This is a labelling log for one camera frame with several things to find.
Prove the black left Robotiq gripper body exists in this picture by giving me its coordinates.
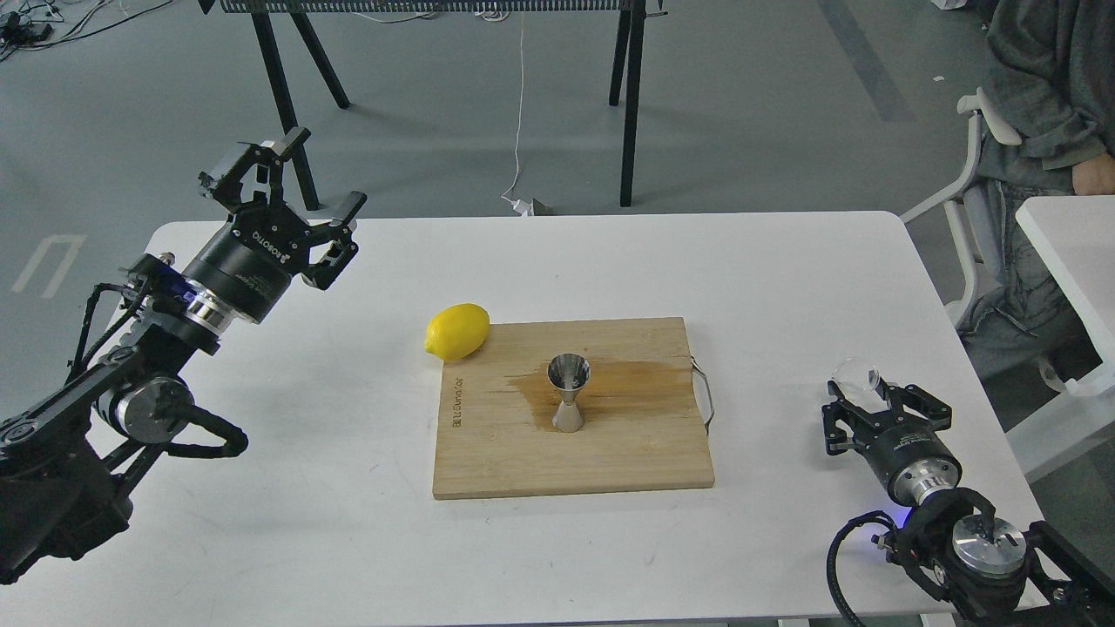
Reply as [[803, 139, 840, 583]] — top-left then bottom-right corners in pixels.
[[185, 204, 310, 324]]

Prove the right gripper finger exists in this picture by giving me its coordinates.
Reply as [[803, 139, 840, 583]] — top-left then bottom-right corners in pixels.
[[821, 382, 889, 456], [878, 382, 953, 432]]

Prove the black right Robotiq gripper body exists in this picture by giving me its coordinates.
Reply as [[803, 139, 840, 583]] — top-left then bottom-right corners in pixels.
[[859, 419, 963, 508]]

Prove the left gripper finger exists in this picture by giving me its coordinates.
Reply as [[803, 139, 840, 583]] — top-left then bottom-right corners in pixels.
[[198, 127, 311, 226], [301, 191, 368, 291]]

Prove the steel cocktail jigger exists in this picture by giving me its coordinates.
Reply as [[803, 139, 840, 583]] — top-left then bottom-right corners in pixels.
[[547, 353, 591, 433]]

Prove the small clear glass cup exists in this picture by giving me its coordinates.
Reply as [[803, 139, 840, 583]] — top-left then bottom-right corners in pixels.
[[832, 358, 888, 412]]

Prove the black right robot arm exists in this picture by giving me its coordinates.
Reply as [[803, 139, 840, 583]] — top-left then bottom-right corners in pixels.
[[821, 382, 1114, 626]]

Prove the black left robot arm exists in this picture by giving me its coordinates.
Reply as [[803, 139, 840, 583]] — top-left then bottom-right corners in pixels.
[[1, 126, 367, 586]]

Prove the yellow lemon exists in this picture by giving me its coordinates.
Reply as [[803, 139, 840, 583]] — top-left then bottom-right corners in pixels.
[[423, 303, 489, 361]]

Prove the bamboo cutting board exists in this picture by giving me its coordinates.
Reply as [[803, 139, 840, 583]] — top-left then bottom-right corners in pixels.
[[432, 317, 714, 500]]

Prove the white office chair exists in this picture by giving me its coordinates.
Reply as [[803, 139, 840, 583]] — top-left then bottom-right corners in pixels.
[[899, 85, 1115, 397]]

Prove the white side table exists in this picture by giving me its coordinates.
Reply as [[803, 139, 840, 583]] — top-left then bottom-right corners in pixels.
[[1006, 196, 1114, 482]]

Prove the person in grey clothes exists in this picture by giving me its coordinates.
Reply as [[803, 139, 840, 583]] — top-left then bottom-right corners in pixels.
[[959, 1, 1114, 382]]

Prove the white power cable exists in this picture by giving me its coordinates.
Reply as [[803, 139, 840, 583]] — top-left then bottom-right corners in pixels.
[[500, 10, 553, 218]]

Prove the black metal table frame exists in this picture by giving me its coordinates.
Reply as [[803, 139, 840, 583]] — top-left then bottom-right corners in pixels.
[[198, 0, 670, 212]]

